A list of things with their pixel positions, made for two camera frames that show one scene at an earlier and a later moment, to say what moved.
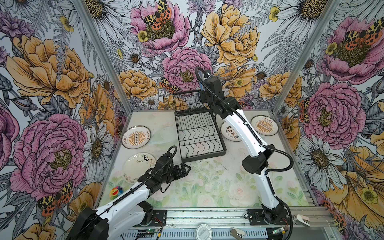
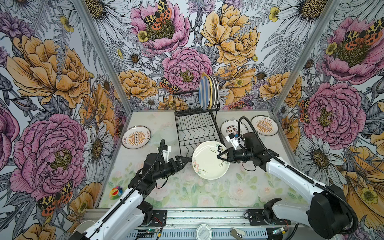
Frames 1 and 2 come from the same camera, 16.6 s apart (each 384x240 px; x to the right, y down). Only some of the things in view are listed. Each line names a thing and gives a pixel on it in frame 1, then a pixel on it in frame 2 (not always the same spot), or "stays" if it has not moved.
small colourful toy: [115, 192] stays
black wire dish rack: [198, 130] stays
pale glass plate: [136, 165] → [206, 164]
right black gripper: [202, 93] → [231, 156]
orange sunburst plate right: [264, 125] stays
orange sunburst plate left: [136, 137] stays
